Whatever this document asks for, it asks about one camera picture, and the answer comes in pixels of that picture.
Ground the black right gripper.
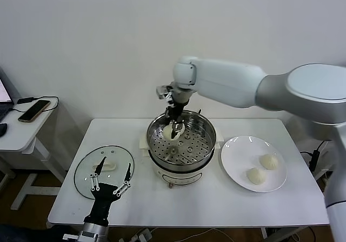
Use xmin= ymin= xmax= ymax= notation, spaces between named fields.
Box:
xmin=164 ymin=100 xmax=188 ymax=140

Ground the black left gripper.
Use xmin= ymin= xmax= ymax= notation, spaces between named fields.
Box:
xmin=83 ymin=156 xmax=132 ymax=223

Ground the round glass pot lid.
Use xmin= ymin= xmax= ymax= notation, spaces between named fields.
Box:
xmin=74 ymin=145 xmax=135 ymax=199

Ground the stainless steel steamer basket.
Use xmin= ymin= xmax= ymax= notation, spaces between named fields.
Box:
xmin=138 ymin=109 xmax=224 ymax=173

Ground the white electric cooker base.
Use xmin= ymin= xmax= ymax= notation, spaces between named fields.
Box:
xmin=139 ymin=141 xmax=222 ymax=190

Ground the white round plate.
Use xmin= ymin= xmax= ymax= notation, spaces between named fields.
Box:
xmin=220 ymin=135 xmax=288 ymax=193

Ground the white power strip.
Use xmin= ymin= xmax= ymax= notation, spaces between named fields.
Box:
xmin=129 ymin=228 xmax=152 ymax=242

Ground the gold-edged black smartphone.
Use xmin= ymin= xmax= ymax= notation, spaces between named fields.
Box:
xmin=17 ymin=100 xmax=51 ymax=123

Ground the white side table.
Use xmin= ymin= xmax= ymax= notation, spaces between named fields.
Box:
xmin=0 ymin=96 xmax=68 ymax=211

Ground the open laptop with pale screen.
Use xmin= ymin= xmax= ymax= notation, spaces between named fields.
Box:
xmin=0 ymin=68 xmax=15 ymax=121

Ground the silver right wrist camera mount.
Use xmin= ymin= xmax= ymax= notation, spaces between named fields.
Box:
xmin=156 ymin=84 xmax=175 ymax=106

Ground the black adapter with cable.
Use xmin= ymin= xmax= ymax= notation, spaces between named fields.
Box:
xmin=12 ymin=96 xmax=59 ymax=113

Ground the black cable with inline box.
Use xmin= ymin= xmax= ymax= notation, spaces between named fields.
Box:
xmin=299 ymin=140 xmax=329 ymax=173

